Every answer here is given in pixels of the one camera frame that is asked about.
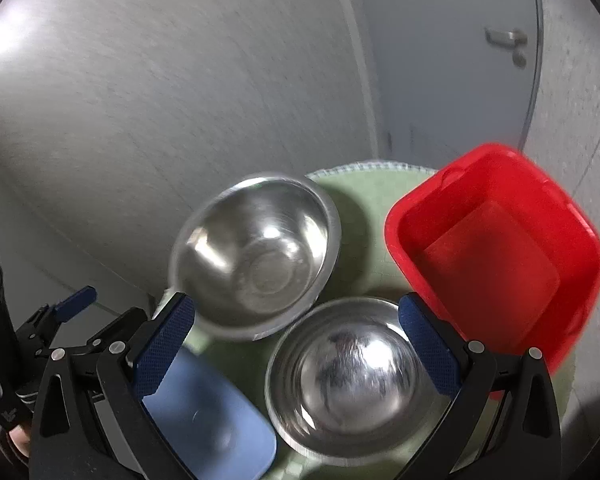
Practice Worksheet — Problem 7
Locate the metal door handle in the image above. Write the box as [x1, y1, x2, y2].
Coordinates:
[484, 27, 528, 68]

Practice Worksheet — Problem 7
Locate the green checkered tablecloth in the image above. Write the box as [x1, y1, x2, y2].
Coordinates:
[183, 162, 572, 479]

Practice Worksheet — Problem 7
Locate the person's left hand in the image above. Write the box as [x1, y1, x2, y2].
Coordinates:
[8, 424, 31, 460]

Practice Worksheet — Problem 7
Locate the large steel bowl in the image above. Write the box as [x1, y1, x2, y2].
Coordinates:
[264, 297, 448, 467]

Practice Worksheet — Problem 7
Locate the grey door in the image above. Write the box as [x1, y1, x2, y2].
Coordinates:
[362, 0, 543, 168]

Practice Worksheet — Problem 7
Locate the blue plastic plate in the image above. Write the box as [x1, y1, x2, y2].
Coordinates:
[143, 348, 277, 480]

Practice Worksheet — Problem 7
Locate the red plastic basin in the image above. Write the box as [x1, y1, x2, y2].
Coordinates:
[384, 143, 600, 372]

